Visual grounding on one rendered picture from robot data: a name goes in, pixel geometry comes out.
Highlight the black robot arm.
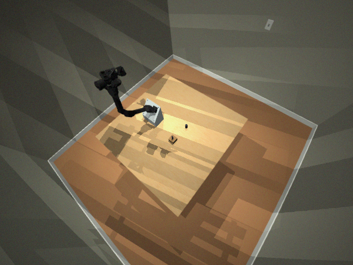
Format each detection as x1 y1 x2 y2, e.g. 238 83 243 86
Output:
94 78 158 117

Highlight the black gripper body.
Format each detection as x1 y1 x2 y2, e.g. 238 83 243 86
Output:
99 67 126 82

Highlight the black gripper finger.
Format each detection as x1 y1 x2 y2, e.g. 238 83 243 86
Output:
116 66 123 76
105 67 116 78

